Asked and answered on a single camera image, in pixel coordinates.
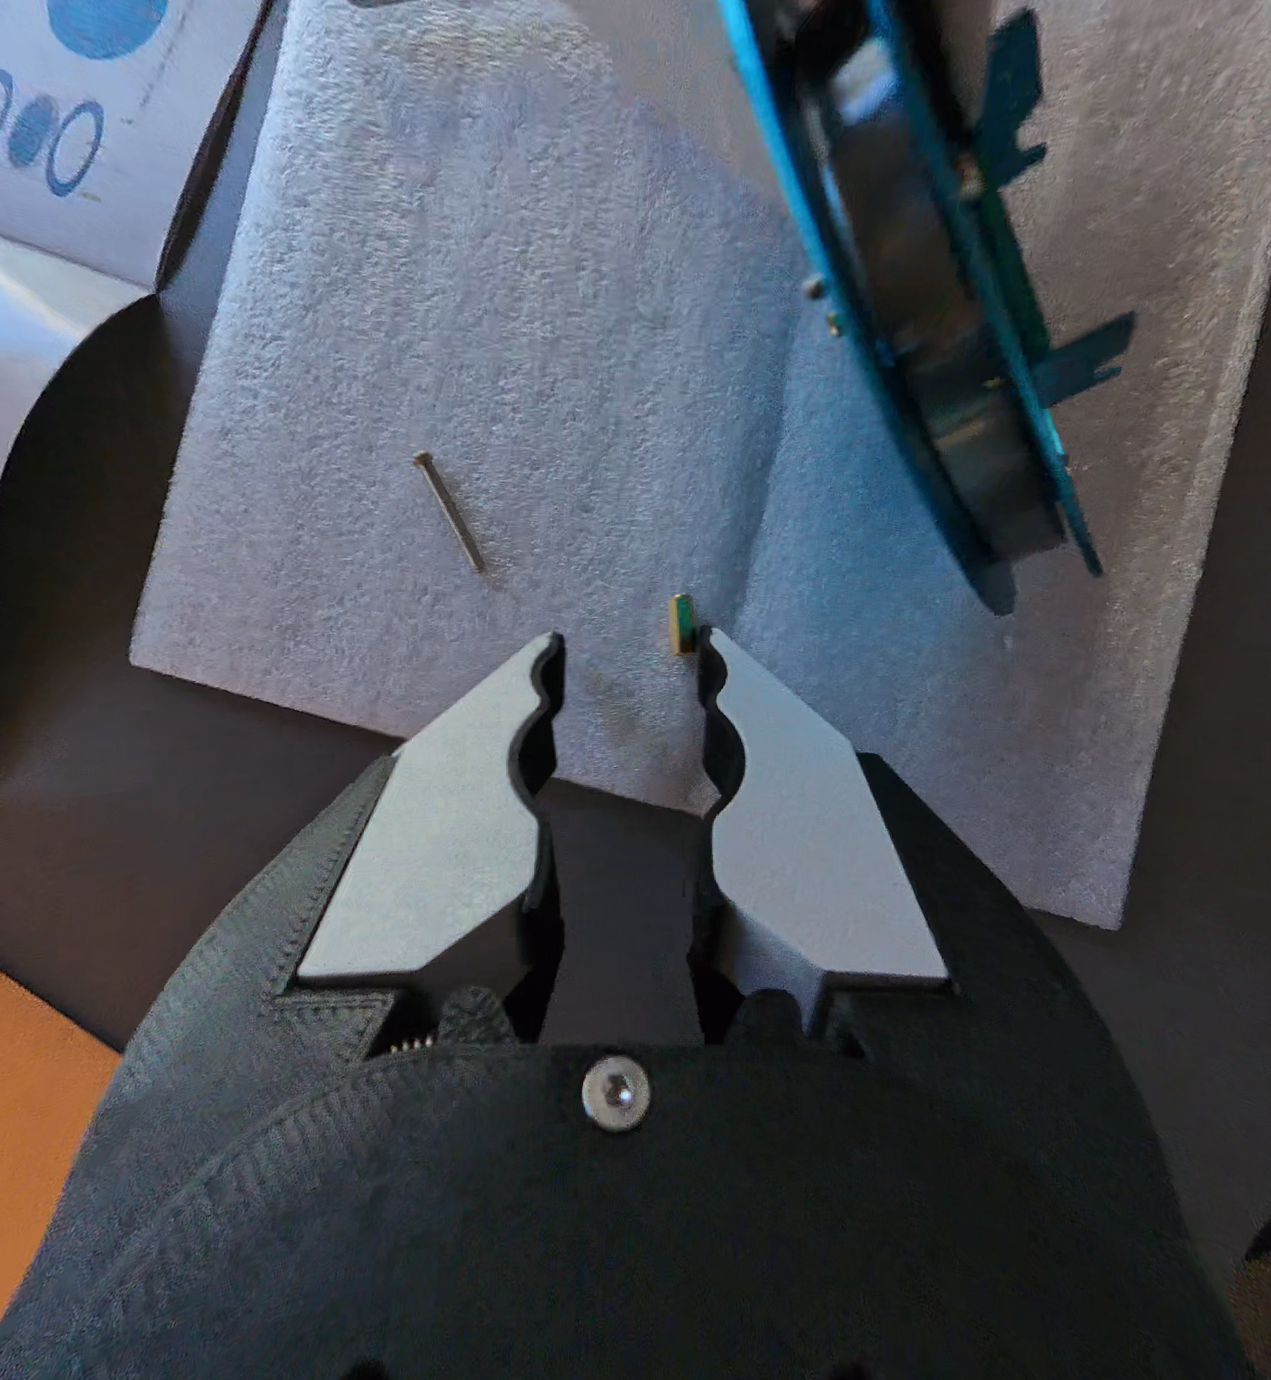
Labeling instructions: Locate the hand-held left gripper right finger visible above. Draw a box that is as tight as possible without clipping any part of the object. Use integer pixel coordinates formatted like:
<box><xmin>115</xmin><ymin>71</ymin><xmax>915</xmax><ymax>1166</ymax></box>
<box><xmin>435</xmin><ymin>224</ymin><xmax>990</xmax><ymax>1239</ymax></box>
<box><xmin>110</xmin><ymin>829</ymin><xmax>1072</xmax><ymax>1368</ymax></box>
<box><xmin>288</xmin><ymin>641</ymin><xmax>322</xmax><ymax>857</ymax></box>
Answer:
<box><xmin>686</xmin><ymin>625</ymin><xmax>953</xmax><ymax>1045</ymax></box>

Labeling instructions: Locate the blue metal turntable bearing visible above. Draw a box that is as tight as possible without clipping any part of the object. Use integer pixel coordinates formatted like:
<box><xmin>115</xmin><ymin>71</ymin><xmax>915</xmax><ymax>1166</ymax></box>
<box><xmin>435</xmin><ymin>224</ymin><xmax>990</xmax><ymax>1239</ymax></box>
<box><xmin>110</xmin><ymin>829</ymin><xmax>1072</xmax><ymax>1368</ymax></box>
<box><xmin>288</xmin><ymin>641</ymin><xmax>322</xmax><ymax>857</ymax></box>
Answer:
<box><xmin>715</xmin><ymin>0</ymin><xmax>1138</xmax><ymax>615</ymax></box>

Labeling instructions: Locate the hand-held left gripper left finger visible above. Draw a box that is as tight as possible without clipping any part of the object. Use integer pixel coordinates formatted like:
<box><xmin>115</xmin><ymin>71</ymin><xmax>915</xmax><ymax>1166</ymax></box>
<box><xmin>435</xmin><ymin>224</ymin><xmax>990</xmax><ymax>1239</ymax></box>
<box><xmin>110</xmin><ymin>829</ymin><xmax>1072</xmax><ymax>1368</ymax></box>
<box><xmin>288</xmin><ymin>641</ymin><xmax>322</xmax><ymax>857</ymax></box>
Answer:
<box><xmin>297</xmin><ymin>631</ymin><xmax>571</xmax><ymax>1045</ymax></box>

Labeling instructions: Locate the dark grey desk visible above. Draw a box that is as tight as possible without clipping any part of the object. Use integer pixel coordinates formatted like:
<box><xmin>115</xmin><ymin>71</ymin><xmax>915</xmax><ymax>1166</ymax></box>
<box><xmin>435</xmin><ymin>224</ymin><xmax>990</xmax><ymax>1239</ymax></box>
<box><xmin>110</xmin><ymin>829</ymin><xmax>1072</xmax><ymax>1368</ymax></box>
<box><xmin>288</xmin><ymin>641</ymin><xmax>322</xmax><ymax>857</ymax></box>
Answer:
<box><xmin>0</xmin><ymin>0</ymin><xmax>1271</xmax><ymax>1380</ymax></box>

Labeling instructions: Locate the white instruction booklet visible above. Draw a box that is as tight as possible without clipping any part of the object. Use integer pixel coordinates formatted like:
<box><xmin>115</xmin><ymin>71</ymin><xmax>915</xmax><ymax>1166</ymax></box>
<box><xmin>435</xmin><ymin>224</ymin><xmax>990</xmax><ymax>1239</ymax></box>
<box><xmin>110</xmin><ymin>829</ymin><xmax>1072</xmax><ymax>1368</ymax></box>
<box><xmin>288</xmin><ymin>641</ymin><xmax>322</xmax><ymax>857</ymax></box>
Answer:
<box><xmin>0</xmin><ymin>0</ymin><xmax>275</xmax><ymax>756</ymax></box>

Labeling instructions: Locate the white foam sheet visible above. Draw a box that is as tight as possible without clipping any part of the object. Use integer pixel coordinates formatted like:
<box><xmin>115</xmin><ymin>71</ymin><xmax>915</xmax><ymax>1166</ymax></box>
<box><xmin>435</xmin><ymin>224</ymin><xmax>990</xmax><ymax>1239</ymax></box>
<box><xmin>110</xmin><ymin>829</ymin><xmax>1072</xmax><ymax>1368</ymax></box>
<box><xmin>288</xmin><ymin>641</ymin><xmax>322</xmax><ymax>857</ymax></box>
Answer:
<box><xmin>129</xmin><ymin>0</ymin><xmax>1271</xmax><ymax>931</ymax></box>

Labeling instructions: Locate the long silver screw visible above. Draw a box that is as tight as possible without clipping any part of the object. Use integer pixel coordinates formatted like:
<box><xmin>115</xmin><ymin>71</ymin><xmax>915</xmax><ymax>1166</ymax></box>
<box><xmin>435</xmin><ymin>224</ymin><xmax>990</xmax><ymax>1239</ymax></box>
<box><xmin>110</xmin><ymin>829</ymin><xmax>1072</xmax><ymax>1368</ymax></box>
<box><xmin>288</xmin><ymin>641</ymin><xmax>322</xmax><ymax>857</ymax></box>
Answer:
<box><xmin>413</xmin><ymin>452</ymin><xmax>486</xmax><ymax>574</ymax></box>

